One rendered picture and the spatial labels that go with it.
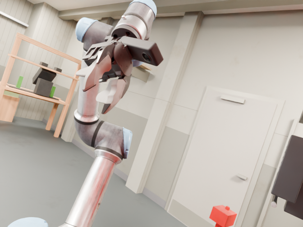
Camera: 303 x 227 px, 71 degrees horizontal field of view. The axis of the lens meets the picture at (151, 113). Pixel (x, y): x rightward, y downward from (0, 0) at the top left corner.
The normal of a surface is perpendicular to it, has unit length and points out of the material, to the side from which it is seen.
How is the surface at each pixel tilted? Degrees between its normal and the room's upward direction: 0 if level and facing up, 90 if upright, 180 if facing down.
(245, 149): 90
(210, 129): 90
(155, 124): 90
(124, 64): 72
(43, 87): 90
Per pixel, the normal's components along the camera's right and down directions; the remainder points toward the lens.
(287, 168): -0.51, -0.17
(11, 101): 0.69, 0.24
